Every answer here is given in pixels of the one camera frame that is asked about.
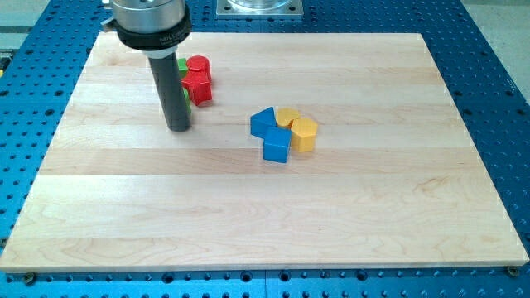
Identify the blue perforated table plate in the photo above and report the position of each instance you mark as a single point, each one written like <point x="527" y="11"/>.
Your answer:
<point x="42" y="74"/>

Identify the blue triangle block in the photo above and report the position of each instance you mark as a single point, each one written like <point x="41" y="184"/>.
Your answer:
<point x="260" y="122"/>

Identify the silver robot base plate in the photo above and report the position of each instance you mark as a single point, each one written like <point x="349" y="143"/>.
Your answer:
<point x="259" y="8"/>

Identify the blue cube block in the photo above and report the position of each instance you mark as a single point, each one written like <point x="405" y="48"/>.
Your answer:
<point x="276" y="144"/>

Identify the red cylinder block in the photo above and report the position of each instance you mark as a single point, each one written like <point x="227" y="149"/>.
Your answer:
<point x="200" y="64"/>

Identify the yellow pentagon block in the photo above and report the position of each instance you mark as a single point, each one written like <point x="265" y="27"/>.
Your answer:
<point x="303" y="134"/>

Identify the green block behind rod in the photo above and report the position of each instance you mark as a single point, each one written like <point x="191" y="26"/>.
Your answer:
<point x="182" y="67"/>

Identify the yellow heart block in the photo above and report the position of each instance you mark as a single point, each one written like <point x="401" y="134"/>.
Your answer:
<point x="286" y="116"/>

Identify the green circle block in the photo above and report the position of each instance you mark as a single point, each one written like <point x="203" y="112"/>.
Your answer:
<point x="187" y="100"/>

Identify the red star block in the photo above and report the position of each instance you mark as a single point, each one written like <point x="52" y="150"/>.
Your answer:
<point x="199" y="88"/>

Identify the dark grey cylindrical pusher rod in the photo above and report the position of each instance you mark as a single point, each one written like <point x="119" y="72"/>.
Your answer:
<point x="170" y="91"/>

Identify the light wooden board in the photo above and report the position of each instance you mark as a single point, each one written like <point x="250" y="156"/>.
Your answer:
<point x="394" y="180"/>

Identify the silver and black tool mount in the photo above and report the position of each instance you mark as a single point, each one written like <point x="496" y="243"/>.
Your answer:
<point x="155" y="27"/>

